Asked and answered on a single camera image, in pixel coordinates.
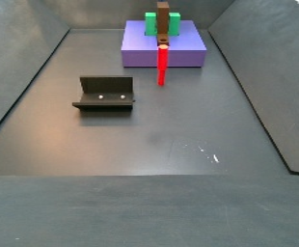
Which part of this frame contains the purple base board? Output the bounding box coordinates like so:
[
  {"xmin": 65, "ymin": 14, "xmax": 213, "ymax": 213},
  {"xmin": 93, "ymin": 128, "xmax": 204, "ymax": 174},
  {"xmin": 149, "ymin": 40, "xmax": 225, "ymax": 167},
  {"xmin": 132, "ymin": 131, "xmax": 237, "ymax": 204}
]
[{"xmin": 121, "ymin": 20, "xmax": 205, "ymax": 68}]

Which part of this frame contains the right green block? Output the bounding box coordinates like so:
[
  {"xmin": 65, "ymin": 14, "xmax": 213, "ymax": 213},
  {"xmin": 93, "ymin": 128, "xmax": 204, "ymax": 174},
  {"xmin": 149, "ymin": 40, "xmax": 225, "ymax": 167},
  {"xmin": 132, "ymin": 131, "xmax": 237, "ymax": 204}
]
[{"xmin": 168, "ymin": 13, "xmax": 180, "ymax": 36}]

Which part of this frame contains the red peg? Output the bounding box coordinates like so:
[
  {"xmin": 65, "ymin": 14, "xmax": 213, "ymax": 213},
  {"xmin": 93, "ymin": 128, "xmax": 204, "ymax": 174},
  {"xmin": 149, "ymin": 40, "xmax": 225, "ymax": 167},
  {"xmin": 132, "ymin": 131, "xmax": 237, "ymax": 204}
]
[{"xmin": 157, "ymin": 44, "xmax": 168, "ymax": 86}]

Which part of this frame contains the brown L-shaped block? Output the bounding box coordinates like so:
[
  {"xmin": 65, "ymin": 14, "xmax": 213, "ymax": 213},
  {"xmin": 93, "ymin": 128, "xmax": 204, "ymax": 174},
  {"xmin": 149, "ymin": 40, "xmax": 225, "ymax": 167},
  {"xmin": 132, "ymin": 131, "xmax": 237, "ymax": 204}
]
[{"xmin": 156, "ymin": 1, "xmax": 168, "ymax": 45}]

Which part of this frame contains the black angle bracket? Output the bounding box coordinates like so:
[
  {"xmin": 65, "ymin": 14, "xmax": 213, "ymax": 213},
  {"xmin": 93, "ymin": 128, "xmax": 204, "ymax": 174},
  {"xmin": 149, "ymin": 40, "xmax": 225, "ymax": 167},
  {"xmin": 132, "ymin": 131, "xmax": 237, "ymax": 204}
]
[{"xmin": 72, "ymin": 75, "xmax": 133, "ymax": 110}]

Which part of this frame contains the left green block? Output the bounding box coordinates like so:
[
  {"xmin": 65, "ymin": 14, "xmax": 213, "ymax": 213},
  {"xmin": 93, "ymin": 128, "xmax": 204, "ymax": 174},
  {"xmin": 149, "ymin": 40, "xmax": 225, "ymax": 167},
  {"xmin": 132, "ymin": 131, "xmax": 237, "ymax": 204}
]
[{"xmin": 144, "ymin": 13, "xmax": 157, "ymax": 36}]

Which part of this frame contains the green block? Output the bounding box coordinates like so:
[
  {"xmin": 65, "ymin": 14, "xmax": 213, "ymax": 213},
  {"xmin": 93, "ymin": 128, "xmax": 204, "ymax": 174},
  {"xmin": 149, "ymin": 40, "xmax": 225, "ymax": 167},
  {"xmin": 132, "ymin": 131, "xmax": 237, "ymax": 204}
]
[
  {"xmin": 168, "ymin": 13, "xmax": 180, "ymax": 36},
  {"xmin": 144, "ymin": 13, "xmax": 157, "ymax": 36}
]

